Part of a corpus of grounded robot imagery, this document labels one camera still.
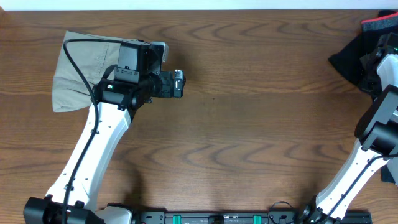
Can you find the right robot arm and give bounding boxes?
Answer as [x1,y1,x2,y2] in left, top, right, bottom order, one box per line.
[295,33,397,224]

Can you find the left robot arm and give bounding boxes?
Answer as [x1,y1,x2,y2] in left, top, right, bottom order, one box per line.
[23,40,185,223]

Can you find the folded khaki shorts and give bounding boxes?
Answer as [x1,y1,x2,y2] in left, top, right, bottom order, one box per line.
[52,30,139,113]

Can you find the black t-shirt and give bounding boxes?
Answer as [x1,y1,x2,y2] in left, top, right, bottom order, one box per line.
[328,31,381,90]

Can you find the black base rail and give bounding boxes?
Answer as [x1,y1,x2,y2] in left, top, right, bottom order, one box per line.
[130,210,322,224]

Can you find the small black looped cable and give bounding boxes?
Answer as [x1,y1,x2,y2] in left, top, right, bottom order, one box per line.
[267,200,296,224]

